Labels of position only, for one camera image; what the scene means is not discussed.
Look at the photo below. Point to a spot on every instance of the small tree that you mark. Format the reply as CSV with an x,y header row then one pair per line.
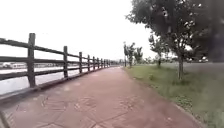
x,y
138,55
130,53
159,50

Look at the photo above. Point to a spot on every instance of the red paved path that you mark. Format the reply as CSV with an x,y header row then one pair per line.
x,y
100,100

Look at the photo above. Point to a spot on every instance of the dark tree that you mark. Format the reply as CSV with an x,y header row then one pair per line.
x,y
216,33

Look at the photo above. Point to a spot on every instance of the stone kerb under fence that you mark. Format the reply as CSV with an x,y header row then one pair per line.
x,y
50,85

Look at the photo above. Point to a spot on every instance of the grass strip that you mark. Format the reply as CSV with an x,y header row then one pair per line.
x,y
200,90

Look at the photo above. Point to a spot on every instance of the grey water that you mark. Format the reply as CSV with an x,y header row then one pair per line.
x,y
13,83

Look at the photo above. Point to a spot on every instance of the dark wooden rail fence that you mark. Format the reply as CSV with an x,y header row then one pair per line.
x,y
31,60

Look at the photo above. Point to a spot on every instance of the large leafy tree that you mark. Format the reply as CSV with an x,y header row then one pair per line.
x,y
180,66

